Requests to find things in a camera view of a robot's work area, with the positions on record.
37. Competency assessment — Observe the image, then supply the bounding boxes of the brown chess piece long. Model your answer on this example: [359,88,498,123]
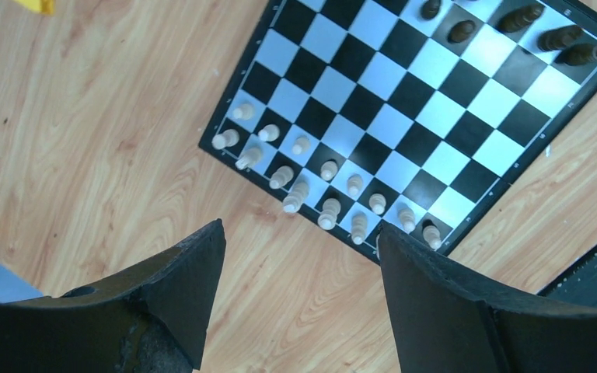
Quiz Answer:
[536,24,584,51]

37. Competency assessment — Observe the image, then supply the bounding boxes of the white chess rook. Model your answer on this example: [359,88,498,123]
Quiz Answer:
[211,129,240,150]

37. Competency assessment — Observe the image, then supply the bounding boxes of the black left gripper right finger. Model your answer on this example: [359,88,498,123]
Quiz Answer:
[377,222,597,372]

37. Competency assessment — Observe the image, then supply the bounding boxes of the black white chess board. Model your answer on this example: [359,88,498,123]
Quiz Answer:
[199,1,597,260]

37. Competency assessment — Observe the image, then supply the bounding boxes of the yellow triangle toy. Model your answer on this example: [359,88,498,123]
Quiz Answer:
[14,0,55,15]

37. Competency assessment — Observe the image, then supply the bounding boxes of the brown chess piece crossed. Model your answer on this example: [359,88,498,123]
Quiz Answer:
[497,3,545,33]

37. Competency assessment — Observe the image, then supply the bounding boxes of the white chess pawn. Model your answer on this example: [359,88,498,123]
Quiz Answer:
[232,102,255,120]

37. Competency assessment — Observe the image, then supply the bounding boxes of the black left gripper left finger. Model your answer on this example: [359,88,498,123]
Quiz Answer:
[0,219,226,372]

